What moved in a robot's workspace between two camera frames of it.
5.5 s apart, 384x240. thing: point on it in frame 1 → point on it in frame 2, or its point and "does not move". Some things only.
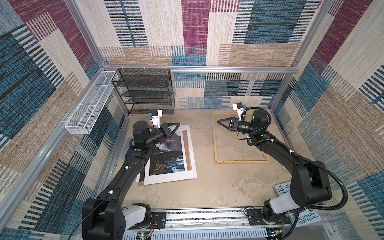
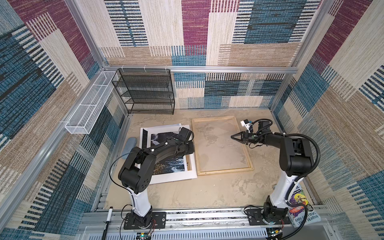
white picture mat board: [161, 178] does not move
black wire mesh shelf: [142, 90] does not move
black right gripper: [232, 120] → [243, 134]
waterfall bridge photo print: [166, 156] does not move
